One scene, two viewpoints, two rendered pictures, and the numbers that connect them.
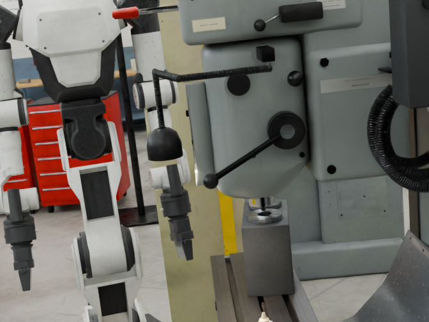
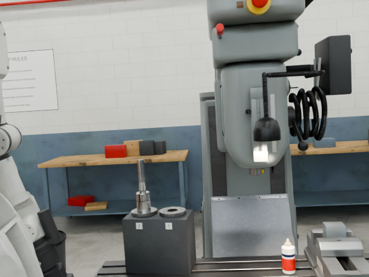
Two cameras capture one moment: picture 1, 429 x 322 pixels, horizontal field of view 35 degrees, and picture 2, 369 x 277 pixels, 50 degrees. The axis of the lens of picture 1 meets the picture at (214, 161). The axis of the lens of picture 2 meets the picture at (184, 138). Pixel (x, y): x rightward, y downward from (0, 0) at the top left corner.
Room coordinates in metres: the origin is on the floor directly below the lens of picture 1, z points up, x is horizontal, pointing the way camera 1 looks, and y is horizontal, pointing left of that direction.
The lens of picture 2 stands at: (1.44, 1.18, 1.52)
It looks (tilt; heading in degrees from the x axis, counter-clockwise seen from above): 5 degrees down; 276
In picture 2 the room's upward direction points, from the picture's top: 4 degrees counter-clockwise
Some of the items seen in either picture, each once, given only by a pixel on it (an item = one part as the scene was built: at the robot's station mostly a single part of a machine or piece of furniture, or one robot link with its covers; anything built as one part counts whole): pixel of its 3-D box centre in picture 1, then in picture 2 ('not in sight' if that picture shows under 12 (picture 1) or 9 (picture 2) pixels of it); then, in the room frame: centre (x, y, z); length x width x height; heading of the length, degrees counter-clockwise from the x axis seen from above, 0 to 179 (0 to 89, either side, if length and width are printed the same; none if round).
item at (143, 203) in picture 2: not in sight; (143, 202); (1.74, -0.12, 1.19); 0.05 x 0.05 x 0.05
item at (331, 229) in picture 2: not in sight; (334, 233); (1.12, -0.09, 1.08); 0.06 x 0.05 x 0.06; 0
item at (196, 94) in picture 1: (200, 133); (258, 124); (1.36, 0.02, 1.45); 0.04 x 0.04 x 0.21; 2
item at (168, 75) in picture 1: (166, 75); (296, 73); (1.25, 0.07, 1.58); 0.17 x 0.01 x 0.01; 18
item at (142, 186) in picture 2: not in sight; (141, 176); (1.74, -0.12, 1.28); 0.03 x 0.03 x 0.11
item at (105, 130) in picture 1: (86, 138); not in sight; (2.05, 0.39, 1.34); 0.14 x 0.13 x 0.12; 103
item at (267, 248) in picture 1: (267, 243); (160, 238); (1.69, -0.12, 1.06); 0.22 x 0.12 x 0.20; 174
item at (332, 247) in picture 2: not in sight; (339, 247); (1.12, -0.04, 1.05); 0.12 x 0.06 x 0.04; 0
